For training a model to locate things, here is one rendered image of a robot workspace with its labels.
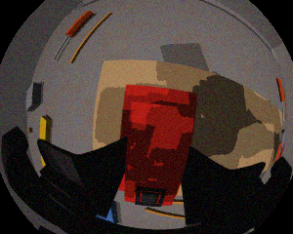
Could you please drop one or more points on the yellow rectangular bar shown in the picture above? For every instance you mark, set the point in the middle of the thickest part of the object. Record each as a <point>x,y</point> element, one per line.
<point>45,124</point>

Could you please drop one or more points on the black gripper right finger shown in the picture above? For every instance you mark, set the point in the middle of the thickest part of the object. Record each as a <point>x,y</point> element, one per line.
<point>206,183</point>

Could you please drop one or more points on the tan wooden panel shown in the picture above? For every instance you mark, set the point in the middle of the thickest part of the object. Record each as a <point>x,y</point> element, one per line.
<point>233,125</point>

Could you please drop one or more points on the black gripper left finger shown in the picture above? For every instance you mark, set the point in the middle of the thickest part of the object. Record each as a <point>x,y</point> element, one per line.
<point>98,173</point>

